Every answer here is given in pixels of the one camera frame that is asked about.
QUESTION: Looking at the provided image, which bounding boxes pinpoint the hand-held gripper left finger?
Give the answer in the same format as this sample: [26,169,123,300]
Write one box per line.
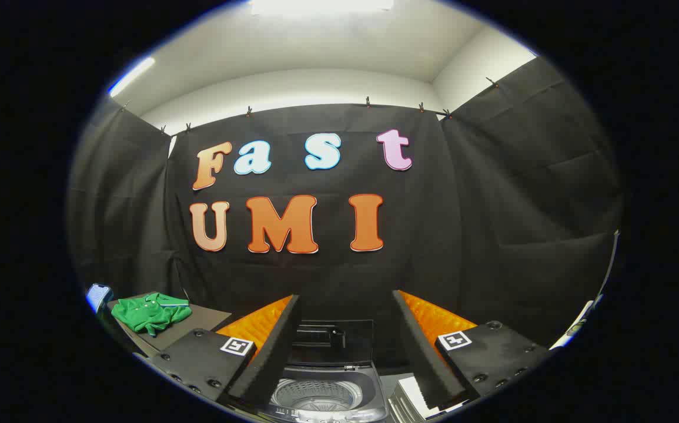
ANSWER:
[147,294,303,410]

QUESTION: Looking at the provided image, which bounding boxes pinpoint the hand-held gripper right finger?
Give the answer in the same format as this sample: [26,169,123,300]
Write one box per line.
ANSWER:
[392,289,553,411]

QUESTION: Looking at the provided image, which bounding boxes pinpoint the grey washing machine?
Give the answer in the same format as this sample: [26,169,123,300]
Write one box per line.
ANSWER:
[256,362,390,423]

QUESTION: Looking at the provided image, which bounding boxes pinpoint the green polo shirt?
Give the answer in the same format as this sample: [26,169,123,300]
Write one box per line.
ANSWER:
[111,292,193,337]

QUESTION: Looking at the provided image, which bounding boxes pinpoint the white box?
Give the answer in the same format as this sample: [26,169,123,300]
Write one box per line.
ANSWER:
[387,376,467,421]

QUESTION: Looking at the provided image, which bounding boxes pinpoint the black backdrop cloth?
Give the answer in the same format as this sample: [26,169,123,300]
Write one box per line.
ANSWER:
[68,56,625,377]

